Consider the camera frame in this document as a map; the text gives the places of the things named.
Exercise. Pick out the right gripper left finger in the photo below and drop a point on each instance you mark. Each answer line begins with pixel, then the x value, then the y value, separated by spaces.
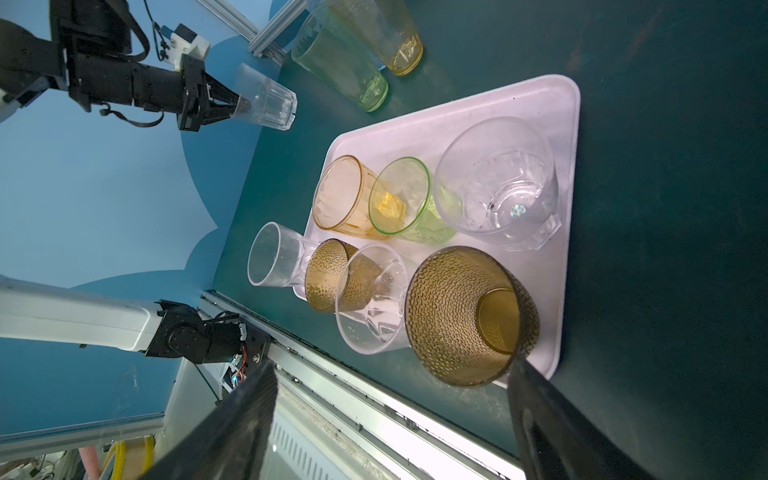
pixel 232 441

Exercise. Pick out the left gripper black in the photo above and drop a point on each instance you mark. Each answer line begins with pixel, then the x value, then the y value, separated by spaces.
pixel 103 81

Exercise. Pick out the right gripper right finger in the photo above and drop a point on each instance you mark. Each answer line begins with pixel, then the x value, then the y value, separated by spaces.
pixel 555 440

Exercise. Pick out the clear faceted glass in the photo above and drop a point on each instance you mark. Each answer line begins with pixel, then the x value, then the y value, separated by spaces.
pixel 380 326
pixel 279 257
pixel 497 182
pixel 263 101

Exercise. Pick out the dark amber textured glass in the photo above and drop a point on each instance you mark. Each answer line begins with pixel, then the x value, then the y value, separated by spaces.
pixel 337 274
pixel 467 317

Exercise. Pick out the orange short glass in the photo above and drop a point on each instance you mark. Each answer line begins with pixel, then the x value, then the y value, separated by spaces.
pixel 340 201

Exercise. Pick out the tall orange glass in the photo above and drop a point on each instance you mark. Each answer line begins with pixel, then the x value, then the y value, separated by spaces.
pixel 386 28

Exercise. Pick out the small green glass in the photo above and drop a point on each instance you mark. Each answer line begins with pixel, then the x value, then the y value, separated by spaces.
pixel 401 204

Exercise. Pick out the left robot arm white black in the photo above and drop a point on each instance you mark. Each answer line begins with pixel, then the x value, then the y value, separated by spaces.
pixel 99 55

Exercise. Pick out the pink rectangular tray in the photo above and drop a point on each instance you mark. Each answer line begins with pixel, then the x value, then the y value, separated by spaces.
pixel 551 103

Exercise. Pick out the tall green glass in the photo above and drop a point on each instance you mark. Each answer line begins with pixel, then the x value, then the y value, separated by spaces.
pixel 326 47

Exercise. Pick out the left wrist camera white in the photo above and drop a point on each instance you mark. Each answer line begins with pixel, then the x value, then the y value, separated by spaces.
pixel 182 41

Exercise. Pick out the aluminium frame back bar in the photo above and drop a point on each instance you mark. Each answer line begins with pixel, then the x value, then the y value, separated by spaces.
pixel 234 18

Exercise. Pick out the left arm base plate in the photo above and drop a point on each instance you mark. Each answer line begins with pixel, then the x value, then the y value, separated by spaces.
pixel 252 353

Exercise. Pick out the aluminium frame left post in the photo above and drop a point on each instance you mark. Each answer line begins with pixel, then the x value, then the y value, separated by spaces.
pixel 263 44

